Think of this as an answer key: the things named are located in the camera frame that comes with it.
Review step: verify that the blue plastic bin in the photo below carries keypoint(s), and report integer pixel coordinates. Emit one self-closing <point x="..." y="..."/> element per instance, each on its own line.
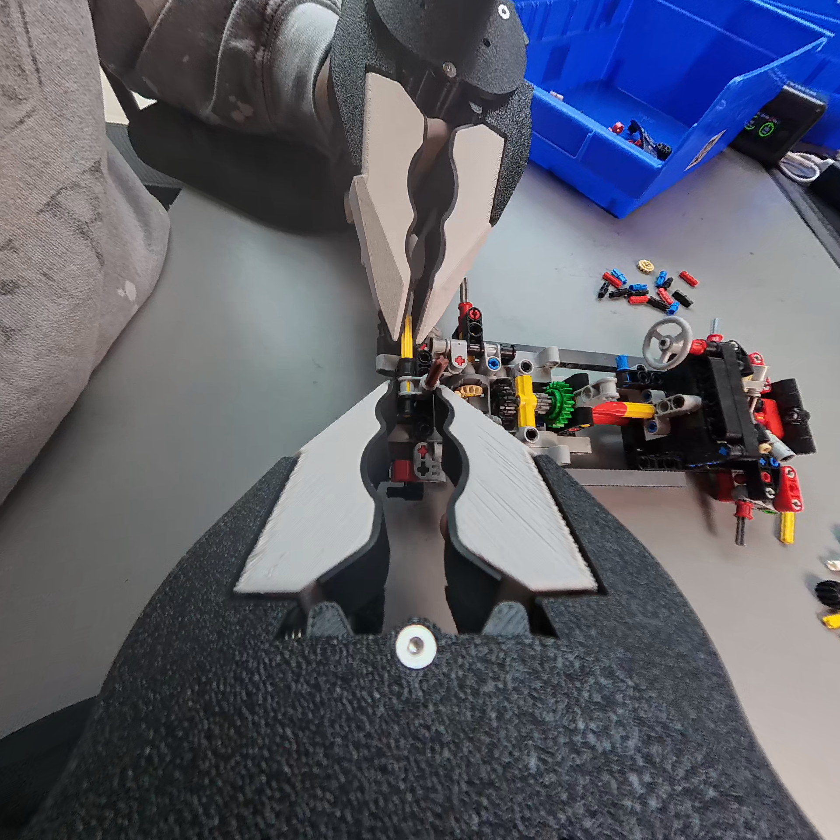
<point x="656" y="72"/>

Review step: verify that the grey desk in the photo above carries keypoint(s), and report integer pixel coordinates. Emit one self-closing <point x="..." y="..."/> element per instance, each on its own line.
<point x="229" y="361"/>

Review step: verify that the person's left forearm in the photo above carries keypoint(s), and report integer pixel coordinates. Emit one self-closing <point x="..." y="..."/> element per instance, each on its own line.
<point x="216" y="59"/>

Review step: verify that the toy building-block car chassis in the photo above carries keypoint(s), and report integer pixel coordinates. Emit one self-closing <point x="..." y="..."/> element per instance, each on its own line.
<point x="709" y="407"/>

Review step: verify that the black power bank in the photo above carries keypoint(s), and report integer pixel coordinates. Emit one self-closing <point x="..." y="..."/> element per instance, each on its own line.
<point x="781" y="121"/>

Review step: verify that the black small toy gear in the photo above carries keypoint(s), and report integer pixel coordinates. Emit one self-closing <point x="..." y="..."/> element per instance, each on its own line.
<point x="829" y="594"/>

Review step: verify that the pile of small connector pins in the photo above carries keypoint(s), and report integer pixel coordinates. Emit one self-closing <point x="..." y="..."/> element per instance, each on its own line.
<point x="646" y="294"/>

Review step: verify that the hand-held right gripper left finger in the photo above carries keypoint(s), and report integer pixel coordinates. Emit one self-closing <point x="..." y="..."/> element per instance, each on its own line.
<point x="315" y="512"/>

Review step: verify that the loose toy parts cluster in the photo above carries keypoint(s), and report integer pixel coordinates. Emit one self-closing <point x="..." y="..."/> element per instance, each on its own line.
<point x="646" y="139"/>

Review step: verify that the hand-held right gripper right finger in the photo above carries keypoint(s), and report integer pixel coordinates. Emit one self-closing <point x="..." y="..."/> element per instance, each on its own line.
<point x="512" y="512"/>

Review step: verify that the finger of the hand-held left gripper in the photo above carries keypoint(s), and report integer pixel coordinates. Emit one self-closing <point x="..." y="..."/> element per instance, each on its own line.
<point x="472" y="190"/>
<point x="384" y="197"/>

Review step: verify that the person's grey sweater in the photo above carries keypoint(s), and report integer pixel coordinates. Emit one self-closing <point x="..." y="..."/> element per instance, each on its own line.
<point x="59" y="229"/>

